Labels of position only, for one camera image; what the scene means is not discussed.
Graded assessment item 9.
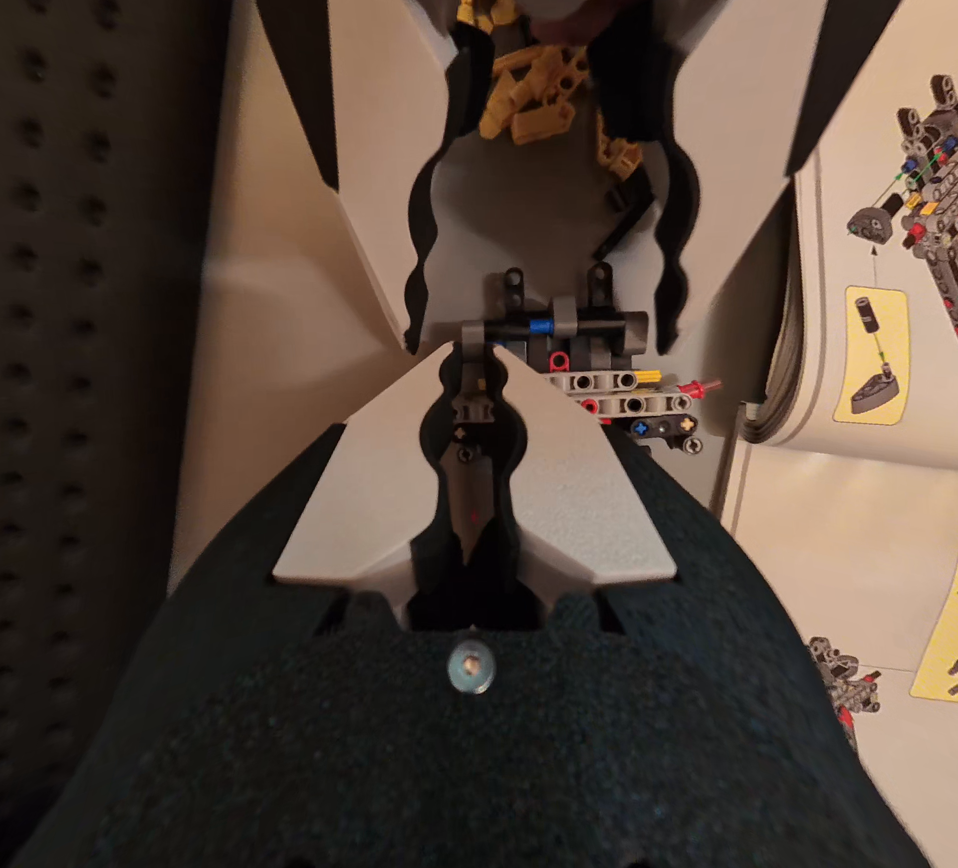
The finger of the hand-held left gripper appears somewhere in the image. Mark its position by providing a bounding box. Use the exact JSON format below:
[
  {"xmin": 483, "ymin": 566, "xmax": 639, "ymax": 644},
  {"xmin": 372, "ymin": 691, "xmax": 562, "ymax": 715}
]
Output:
[
  {"xmin": 590, "ymin": 0, "xmax": 844, "ymax": 354},
  {"xmin": 325, "ymin": 0, "xmax": 496, "ymax": 356}
]

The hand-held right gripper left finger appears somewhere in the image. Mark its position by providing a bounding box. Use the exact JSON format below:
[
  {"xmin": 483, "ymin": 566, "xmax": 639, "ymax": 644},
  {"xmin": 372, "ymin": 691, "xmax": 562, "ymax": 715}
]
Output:
[{"xmin": 271, "ymin": 343, "xmax": 459, "ymax": 631}]

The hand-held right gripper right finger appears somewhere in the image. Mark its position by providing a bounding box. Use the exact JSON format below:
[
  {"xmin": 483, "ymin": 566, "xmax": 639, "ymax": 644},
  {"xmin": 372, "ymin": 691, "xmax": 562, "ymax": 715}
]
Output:
[{"xmin": 490, "ymin": 344, "xmax": 680, "ymax": 631}]

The grey lego car chassis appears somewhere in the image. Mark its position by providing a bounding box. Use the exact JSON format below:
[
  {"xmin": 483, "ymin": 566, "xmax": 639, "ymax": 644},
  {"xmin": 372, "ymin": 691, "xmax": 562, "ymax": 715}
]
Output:
[{"xmin": 449, "ymin": 268, "xmax": 724, "ymax": 556}]

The grey lego piece with connector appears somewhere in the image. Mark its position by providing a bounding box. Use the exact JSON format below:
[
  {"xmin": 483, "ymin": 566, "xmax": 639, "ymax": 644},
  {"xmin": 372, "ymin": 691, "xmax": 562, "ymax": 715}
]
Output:
[{"xmin": 460, "ymin": 320, "xmax": 495, "ymax": 384}]

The pile of yellow lego pieces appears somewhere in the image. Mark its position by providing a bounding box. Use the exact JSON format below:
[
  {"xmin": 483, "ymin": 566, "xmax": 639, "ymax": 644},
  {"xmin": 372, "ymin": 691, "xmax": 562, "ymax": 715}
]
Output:
[{"xmin": 455, "ymin": 0, "xmax": 646, "ymax": 182}]

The black lego axle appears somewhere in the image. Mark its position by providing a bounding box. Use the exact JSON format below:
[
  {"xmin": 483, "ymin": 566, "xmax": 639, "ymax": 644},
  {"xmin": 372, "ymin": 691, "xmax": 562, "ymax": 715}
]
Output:
[{"xmin": 593, "ymin": 197, "xmax": 654, "ymax": 260}]

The lego instruction booklet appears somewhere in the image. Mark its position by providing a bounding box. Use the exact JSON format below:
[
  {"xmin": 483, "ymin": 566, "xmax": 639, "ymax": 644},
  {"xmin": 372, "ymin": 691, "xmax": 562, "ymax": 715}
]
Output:
[{"xmin": 717, "ymin": 22, "xmax": 958, "ymax": 868}]

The person's left hand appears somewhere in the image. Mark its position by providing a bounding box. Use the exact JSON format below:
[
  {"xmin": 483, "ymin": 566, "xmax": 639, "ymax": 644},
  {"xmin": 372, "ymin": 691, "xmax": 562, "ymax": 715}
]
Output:
[{"xmin": 533, "ymin": 0, "xmax": 654, "ymax": 44}]

